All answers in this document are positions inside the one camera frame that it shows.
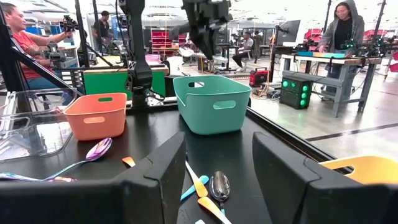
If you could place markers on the grey metal workbench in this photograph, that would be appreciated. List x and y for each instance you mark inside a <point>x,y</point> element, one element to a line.
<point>342,87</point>

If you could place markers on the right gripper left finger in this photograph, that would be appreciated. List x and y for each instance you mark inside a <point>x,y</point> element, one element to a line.
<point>93,202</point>

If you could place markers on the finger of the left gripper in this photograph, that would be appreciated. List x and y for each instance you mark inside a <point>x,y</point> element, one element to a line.
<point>183,32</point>
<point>209,43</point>

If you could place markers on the clear plastic tray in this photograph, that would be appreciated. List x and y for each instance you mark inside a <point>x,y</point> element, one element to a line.
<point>31,140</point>

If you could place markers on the red storage bin shelf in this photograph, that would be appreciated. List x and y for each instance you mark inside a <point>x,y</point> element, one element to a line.
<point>161,39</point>

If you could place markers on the black handheld device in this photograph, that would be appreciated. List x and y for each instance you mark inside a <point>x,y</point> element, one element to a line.
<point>68,24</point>

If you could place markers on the black rig frame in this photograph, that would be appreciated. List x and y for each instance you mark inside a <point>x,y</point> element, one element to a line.
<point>11,68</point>

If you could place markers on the teal plastic bin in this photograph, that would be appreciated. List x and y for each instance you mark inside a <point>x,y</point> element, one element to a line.
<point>211,121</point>

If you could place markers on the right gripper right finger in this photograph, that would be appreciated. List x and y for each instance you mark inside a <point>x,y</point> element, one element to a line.
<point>311,199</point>

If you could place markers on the yellow plastic bin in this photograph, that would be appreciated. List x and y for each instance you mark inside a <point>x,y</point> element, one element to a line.
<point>373,169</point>

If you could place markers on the green panel workbench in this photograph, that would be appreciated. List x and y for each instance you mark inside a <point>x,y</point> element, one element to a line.
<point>105,82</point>

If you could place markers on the orange plastic bin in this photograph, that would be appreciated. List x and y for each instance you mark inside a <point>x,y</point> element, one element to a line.
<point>93,127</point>

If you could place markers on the white bucket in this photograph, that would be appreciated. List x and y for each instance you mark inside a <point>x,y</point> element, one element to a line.
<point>175,65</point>

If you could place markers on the red black power station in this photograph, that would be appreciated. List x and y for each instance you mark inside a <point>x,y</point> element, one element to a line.
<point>258,77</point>

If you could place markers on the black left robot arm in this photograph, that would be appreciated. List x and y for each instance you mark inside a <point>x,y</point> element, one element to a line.
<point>138,46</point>

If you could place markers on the black monitor on pole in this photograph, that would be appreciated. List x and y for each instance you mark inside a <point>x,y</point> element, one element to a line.
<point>289,32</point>

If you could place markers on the teal board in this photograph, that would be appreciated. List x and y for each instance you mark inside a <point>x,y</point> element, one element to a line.
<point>323,55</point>

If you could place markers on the person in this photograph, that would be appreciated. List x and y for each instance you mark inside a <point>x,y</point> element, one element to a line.
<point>247,45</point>
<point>342,31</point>
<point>28,46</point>
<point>102,28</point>

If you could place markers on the black background robot arm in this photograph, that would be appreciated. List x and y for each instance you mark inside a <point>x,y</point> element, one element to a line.
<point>351,45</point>

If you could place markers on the black computer tower with lights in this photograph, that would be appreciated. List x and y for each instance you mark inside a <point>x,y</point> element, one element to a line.
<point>293,93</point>

